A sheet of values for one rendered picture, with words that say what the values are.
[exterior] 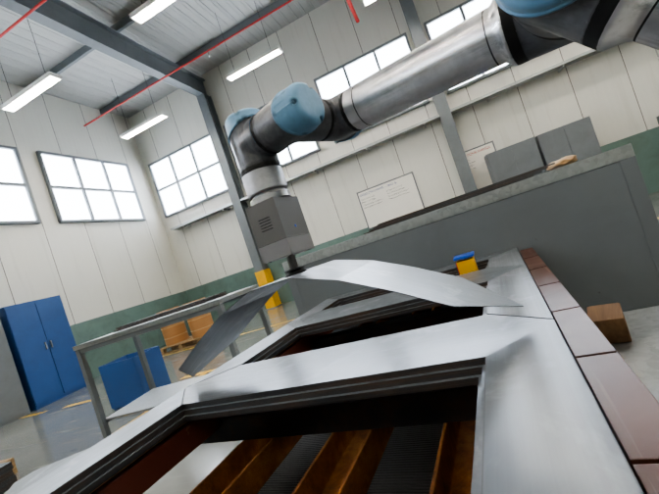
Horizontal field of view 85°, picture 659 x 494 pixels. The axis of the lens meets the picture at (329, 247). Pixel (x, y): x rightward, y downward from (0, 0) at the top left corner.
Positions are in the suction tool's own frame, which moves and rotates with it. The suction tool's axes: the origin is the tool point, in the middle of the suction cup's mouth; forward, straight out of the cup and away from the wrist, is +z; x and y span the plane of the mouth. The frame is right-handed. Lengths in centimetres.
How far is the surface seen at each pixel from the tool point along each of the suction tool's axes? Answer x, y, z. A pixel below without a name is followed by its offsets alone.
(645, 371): 47, -16, 32
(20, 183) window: -849, -390, -367
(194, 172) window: -731, -796, -371
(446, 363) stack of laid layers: 23.1, 8.6, 15.8
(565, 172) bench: 56, -82, -3
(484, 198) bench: 32, -81, -3
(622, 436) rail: 37.9, 23.6, 17.6
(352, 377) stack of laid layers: 9.0, 8.8, 15.8
